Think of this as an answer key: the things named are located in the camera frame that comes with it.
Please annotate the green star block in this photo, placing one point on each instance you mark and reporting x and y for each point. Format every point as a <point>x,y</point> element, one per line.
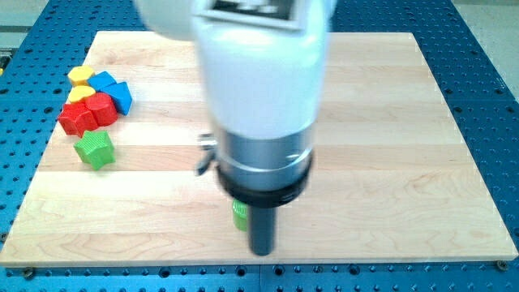
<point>96,149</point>

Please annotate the yellow hexagon block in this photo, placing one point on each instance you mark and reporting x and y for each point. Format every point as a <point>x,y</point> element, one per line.
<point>79,76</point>

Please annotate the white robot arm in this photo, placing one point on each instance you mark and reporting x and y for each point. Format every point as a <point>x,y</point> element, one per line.
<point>262,64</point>

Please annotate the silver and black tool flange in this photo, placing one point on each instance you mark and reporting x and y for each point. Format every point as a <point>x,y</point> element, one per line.
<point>264,173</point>

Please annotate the red star block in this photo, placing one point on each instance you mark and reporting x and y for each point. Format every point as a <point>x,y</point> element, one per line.
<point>76,118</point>

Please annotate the green cylinder block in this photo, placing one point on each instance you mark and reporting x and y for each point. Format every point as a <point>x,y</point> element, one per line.
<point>239,215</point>

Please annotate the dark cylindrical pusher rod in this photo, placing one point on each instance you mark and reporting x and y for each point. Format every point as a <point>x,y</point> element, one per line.
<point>261,229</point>

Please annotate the red cylinder block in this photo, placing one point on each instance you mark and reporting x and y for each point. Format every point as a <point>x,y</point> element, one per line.
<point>102,107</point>

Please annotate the board clamp bolt right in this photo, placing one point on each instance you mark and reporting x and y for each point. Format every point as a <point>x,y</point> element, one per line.
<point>501,265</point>

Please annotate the board clamp bolt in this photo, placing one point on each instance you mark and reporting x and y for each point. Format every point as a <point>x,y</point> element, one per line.
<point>501,265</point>
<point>28,273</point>

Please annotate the blue triangle block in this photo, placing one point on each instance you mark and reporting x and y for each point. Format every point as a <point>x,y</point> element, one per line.
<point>121,96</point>

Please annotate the yellow cylinder block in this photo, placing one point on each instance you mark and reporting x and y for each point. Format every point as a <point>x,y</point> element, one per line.
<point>79,93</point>

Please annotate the light wooden board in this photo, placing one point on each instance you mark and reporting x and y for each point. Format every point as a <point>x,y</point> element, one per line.
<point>382,175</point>

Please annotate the board clamp bolt left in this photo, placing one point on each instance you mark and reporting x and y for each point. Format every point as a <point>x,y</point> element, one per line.
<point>28,273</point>

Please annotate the blue cube block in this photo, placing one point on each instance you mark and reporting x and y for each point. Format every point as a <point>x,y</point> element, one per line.
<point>101,80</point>

